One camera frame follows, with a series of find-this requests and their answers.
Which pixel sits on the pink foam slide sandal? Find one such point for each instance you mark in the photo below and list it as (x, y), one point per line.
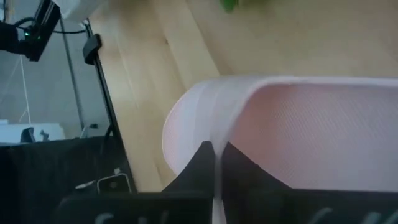
(311, 130)

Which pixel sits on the green artificial leafy plant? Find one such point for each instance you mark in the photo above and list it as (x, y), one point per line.
(229, 4)

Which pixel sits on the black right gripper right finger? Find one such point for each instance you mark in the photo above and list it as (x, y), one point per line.
(242, 174)

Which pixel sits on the black frame clamp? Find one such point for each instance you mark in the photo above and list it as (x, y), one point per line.
(91, 49)

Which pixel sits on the black aluminium table frame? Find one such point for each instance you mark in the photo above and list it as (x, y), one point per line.
(105, 93)

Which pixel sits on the grey metal pole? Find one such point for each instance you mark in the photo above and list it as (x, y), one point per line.
(73, 77)

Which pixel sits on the small silver-rimmed camera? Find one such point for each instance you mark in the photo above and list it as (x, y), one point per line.
(113, 184)

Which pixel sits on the black cloth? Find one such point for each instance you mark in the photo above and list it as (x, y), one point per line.
(46, 174)

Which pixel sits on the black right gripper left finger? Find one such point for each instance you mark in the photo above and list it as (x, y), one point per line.
(196, 177)

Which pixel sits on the white table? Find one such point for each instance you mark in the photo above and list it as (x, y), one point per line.
(9, 132)

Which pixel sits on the black device with green light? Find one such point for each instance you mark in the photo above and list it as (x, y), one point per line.
(40, 28)

